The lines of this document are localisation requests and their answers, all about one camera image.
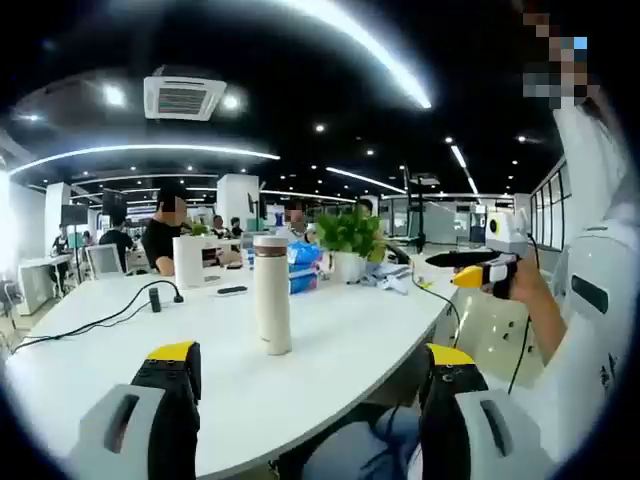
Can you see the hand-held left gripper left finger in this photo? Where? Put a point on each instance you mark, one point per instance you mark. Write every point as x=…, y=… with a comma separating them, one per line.
x=165, y=425

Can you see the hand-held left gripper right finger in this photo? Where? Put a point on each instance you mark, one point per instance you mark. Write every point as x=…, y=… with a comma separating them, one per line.
x=445, y=425

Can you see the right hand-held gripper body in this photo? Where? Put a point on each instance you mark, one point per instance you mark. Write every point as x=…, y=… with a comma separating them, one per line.
x=505, y=230

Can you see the white water cup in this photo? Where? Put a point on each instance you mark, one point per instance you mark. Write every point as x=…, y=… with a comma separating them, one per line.
x=272, y=300

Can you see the white brown-banded cup lid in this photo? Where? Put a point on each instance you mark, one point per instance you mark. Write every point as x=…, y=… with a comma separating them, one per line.
x=270, y=245

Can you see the white desktop water dispenser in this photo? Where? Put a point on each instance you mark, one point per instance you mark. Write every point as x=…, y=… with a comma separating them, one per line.
x=187, y=265

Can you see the person's right hand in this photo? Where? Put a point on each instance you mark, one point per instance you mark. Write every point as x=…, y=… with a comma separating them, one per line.
x=530, y=285

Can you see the blue display kiosk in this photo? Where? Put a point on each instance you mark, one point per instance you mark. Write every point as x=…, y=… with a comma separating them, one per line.
x=477, y=225

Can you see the small white object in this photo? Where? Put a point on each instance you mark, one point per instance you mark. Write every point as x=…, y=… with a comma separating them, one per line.
x=395, y=287

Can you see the black tripod stand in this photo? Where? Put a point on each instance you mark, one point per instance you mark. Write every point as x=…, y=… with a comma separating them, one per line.
x=422, y=179

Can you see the person's blue jeans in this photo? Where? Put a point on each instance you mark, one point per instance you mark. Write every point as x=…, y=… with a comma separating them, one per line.
x=350, y=450

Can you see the white chest-worn device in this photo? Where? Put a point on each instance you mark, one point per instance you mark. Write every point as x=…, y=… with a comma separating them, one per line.
x=590, y=295

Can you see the green potted plant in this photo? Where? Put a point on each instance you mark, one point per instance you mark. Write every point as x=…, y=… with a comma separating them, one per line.
x=350, y=235

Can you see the black power adapter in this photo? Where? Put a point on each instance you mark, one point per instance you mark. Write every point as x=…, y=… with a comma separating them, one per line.
x=155, y=300

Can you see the white table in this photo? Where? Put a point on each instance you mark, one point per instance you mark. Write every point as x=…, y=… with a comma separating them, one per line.
x=300, y=390

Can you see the black and white oblong device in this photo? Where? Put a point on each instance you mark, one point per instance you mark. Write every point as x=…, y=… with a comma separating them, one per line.
x=232, y=290

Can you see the blue and white tissue bundle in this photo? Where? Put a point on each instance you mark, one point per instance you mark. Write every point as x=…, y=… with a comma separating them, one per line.
x=305, y=280

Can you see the white office chair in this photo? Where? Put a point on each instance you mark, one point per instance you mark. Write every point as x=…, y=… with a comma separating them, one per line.
x=105, y=260

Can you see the small blue and white box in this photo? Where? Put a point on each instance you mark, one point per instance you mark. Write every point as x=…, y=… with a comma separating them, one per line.
x=247, y=260

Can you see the white desk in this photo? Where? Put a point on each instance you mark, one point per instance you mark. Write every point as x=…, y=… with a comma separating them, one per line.
x=35, y=285

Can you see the curved ceiling light strip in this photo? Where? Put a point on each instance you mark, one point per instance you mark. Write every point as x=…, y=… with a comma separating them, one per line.
x=150, y=147
x=395, y=67

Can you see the black pillar-mounted monitor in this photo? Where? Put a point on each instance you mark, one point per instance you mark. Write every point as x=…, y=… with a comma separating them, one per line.
x=251, y=202

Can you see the white ceiling air conditioner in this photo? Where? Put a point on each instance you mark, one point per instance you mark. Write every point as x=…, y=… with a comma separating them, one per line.
x=185, y=100

